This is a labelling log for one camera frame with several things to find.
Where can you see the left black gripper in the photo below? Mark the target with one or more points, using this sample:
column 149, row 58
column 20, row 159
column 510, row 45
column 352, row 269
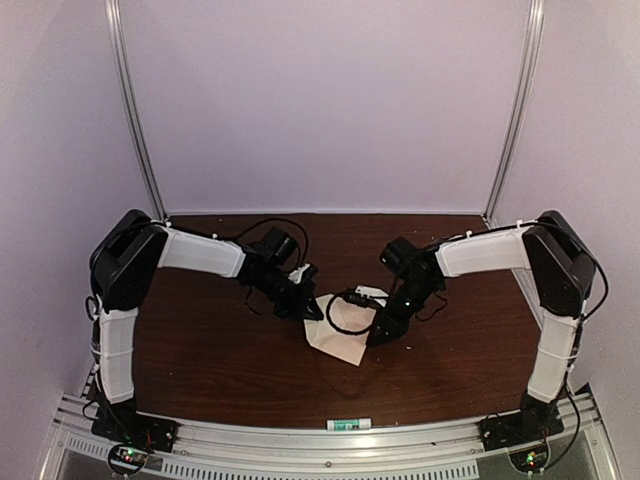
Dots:
column 298, row 309

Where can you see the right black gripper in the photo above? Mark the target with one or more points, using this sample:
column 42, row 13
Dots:
column 394, row 329

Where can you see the cream letter paper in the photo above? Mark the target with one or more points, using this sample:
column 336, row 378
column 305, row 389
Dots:
column 322, row 336

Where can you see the beige envelope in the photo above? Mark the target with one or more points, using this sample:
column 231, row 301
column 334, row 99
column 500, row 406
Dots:
column 351, row 322

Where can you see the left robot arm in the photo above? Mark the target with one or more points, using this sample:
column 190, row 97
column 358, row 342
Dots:
column 124, row 264

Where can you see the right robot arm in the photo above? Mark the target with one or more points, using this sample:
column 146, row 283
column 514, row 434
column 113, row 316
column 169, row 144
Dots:
column 562, row 267

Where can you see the green white glue stick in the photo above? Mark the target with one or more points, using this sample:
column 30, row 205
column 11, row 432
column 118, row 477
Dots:
column 348, row 424

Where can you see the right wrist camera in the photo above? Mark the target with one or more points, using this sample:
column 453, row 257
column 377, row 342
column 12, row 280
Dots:
column 366, row 297

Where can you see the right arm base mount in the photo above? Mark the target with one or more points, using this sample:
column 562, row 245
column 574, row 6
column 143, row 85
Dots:
column 534, row 421

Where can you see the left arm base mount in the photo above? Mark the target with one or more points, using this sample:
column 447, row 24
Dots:
column 121, row 422

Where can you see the aluminium front rail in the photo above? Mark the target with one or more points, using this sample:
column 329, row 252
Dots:
column 442, row 450

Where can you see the left aluminium frame post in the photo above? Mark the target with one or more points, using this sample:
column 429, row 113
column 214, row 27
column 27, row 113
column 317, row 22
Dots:
column 133, row 118

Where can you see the aluminium frame post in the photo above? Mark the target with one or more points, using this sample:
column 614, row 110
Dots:
column 133, row 118
column 525, row 79

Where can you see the right aluminium frame post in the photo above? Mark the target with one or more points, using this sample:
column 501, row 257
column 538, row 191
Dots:
column 525, row 79

